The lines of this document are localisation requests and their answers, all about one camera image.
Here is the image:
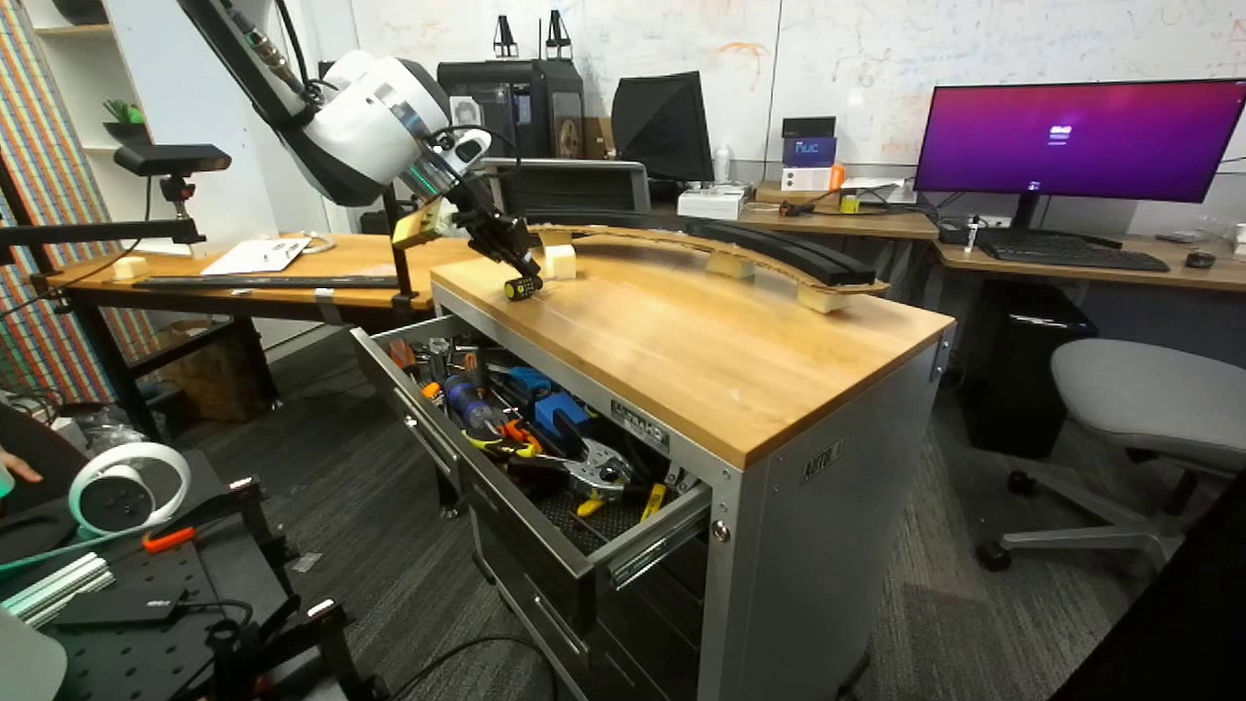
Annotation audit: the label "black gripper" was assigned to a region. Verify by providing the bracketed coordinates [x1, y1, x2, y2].
[444, 191, 551, 305]

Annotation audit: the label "grey metal cabinet drawer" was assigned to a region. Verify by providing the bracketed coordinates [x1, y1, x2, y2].
[346, 313, 716, 594]

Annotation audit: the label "blue orange screwdriver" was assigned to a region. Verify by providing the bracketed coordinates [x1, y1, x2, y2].
[439, 368, 508, 441]

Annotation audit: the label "small white block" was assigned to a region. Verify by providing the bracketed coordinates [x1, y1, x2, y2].
[537, 239, 585, 285]

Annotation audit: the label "grey-framed dark screen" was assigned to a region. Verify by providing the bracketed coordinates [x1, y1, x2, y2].
[481, 157, 653, 226]

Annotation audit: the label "brown desk item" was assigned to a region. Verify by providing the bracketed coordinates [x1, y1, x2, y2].
[556, 113, 617, 163]

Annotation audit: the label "black equipment crate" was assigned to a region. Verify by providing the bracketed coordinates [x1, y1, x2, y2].
[434, 56, 590, 163]

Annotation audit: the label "flat white box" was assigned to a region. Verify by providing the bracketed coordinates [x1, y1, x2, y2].
[676, 183, 751, 223]

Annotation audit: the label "black tilted screen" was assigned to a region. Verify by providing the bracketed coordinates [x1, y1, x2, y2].
[609, 70, 722, 187]

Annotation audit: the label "silver cutter head tool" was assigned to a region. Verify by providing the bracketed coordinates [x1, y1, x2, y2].
[566, 437, 644, 501]

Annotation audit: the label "white paper booklet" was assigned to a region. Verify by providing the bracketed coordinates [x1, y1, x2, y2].
[198, 235, 324, 280]

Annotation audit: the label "curved black strip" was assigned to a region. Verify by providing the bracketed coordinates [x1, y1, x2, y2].
[646, 213, 883, 293]

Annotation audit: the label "curved tan wooden strip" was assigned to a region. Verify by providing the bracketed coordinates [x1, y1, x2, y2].
[517, 223, 894, 319]

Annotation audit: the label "blue and white box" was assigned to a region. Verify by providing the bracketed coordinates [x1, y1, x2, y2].
[778, 113, 842, 197]

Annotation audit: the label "long wooden desk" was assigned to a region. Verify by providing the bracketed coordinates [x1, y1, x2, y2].
[646, 194, 943, 249]

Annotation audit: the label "brown cardboard box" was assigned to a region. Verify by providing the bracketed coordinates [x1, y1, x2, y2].
[163, 323, 282, 429]

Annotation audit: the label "wooden desk with black legs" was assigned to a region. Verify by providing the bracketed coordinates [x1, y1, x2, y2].
[38, 229, 477, 518]

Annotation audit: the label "grey wood-topped tool cabinet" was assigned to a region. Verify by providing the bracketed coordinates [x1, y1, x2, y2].
[428, 246, 958, 701]

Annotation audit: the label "small green object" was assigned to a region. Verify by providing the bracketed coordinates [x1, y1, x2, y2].
[101, 97, 151, 136]

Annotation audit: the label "black horizontal boom bar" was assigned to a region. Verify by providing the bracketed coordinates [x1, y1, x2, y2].
[0, 219, 206, 252]

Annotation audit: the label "white teal tape roll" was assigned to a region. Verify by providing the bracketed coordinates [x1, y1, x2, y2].
[63, 441, 194, 545]

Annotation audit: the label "white shelf unit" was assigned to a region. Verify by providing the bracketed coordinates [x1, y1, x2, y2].
[20, 0, 149, 226]

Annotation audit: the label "striped fabric panel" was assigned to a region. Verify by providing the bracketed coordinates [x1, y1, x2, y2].
[0, 0, 114, 411]

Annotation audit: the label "black computer tower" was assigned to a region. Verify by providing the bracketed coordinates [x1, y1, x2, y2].
[964, 277, 1092, 461]

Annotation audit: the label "black keyboard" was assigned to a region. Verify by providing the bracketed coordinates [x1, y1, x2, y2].
[969, 226, 1174, 277]

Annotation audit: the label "black perforated board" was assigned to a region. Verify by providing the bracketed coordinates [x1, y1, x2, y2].
[49, 518, 303, 701]

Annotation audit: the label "silver metal bar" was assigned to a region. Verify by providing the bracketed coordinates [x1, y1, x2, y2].
[0, 548, 123, 634]

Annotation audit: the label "purple screen computer monitor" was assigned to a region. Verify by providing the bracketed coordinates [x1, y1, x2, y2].
[910, 72, 1246, 240]

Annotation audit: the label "pale round object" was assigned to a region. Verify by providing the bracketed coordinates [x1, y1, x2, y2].
[0, 607, 72, 701]

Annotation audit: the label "grey office chair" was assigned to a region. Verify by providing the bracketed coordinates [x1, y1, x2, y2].
[975, 335, 1246, 577]

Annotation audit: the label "wooden computer desk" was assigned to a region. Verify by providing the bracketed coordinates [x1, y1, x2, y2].
[931, 229, 1246, 298]

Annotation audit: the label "large dark foreground object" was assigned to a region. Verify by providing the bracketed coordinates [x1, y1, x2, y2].
[1047, 470, 1246, 701]

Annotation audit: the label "blue handled tool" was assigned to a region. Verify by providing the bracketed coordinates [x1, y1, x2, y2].
[495, 362, 598, 449]

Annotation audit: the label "orange red handled tool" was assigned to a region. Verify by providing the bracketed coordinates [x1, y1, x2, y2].
[495, 411, 551, 462]

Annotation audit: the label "yellow handled pliers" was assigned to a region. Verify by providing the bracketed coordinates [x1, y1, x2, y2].
[569, 475, 676, 524]

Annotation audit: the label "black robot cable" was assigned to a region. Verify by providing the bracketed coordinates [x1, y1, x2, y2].
[268, 0, 324, 109]

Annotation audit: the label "black camera on mount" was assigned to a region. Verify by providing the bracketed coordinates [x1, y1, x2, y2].
[111, 136, 238, 210]

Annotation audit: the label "black floor cable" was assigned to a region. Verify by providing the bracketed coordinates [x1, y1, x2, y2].
[385, 629, 566, 701]

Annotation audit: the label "black clamp frame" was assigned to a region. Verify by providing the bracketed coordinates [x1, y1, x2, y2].
[191, 475, 383, 701]

